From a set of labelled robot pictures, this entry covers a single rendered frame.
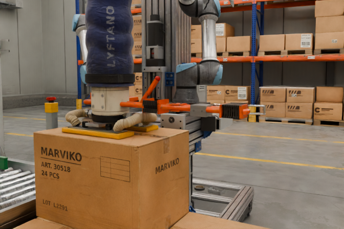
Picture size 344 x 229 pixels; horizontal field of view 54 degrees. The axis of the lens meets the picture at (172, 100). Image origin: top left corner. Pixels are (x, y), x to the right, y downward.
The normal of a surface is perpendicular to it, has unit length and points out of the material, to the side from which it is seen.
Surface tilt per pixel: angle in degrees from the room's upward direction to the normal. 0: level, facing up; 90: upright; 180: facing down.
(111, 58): 73
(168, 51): 90
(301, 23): 90
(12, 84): 90
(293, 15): 90
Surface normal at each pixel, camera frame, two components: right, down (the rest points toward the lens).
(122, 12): 0.73, -0.18
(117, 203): -0.51, 0.07
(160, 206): 0.86, 0.04
